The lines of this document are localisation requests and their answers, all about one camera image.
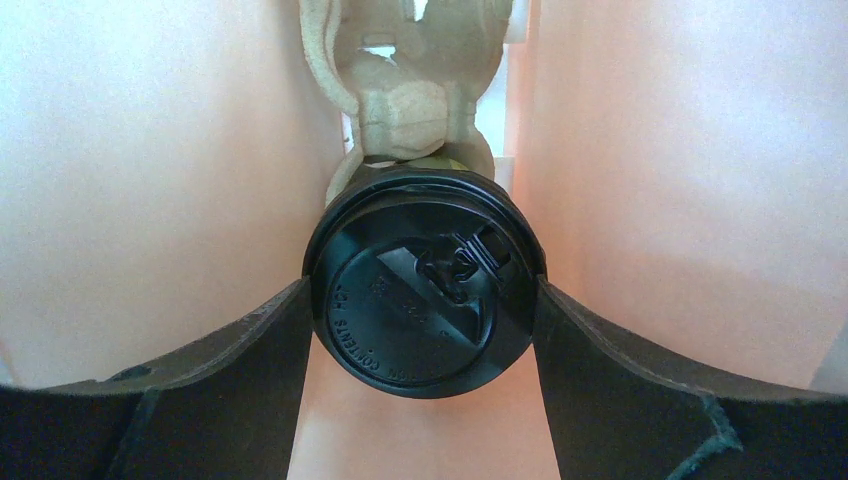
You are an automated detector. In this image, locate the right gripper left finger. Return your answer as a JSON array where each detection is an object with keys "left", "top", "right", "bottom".
[{"left": 1, "top": 279, "right": 312, "bottom": 479}]

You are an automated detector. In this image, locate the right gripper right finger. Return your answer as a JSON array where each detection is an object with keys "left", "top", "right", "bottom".
[{"left": 533, "top": 280, "right": 847, "bottom": 479}]

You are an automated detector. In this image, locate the black coffee lid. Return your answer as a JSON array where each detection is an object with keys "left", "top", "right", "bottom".
[{"left": 302, "top": 167, "right": 546, "bottom": 399}]

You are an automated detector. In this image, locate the orange paper bag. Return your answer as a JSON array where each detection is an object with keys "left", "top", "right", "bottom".
[{"left": 1, "top": 1, "right": 847, "bottom": 479}]

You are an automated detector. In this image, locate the green paper cup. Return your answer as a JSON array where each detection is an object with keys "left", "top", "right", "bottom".
[{"left": 404, "top": 155, "right": 468, "bottom": 171}]

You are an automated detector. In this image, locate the single brown pulp carrier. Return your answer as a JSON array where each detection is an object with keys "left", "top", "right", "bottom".
[{"left": 299, "top": 1, "right": 513, "bottom": 203}]

